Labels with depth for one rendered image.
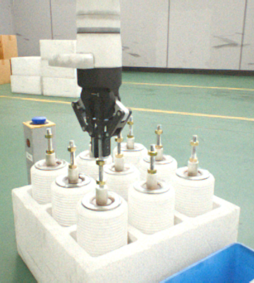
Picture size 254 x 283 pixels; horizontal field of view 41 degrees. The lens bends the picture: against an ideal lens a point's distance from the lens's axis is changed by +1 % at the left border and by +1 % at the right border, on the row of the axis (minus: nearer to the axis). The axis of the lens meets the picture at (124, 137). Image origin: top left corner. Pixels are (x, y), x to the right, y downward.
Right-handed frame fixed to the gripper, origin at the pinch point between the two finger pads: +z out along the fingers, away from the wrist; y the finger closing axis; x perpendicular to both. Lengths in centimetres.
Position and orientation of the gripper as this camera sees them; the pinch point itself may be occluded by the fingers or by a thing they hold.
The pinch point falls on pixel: (100, 147)
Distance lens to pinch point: 60.1
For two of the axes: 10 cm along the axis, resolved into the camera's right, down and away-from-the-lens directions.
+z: 0.0, 9.6, 2.7
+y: -7.3, -1.9, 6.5
